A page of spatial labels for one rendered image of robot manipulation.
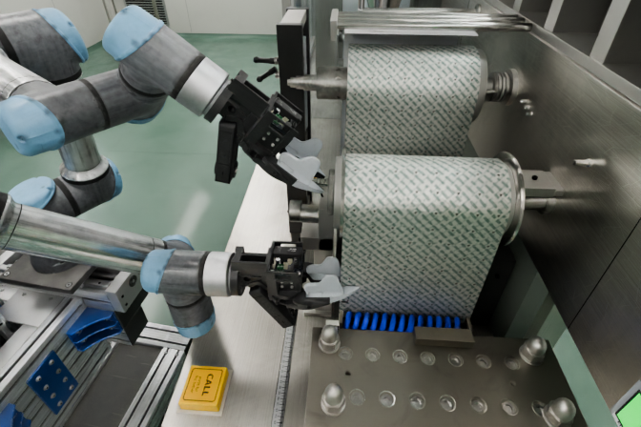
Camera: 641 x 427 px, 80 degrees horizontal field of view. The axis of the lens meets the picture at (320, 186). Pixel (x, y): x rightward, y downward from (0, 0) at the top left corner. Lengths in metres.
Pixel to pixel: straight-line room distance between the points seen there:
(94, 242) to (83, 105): 0.27
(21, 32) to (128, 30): 0.43
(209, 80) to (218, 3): 5.84
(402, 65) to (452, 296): 0.42
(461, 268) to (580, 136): 0.25
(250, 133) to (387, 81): 0.29
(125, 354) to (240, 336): 0.98
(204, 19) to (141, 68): 5.94
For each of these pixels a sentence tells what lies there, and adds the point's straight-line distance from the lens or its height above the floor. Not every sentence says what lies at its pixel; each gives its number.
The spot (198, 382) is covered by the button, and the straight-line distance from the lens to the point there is 0.81.
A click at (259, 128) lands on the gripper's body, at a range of 0.55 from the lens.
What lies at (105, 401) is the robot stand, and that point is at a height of 0.21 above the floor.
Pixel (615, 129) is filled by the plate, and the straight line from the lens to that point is 0.58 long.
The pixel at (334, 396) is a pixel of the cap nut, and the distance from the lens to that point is 0.60.
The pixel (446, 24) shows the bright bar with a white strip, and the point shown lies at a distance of 0.77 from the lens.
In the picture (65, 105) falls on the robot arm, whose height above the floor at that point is 1.41.
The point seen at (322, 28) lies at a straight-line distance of 1.50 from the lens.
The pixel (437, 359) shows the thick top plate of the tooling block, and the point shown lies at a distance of 0.70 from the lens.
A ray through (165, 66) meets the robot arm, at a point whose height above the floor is 1.45.
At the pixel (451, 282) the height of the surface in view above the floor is 1.12.
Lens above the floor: 1.62
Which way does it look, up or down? 36 degrees down
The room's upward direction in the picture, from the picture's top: straight up
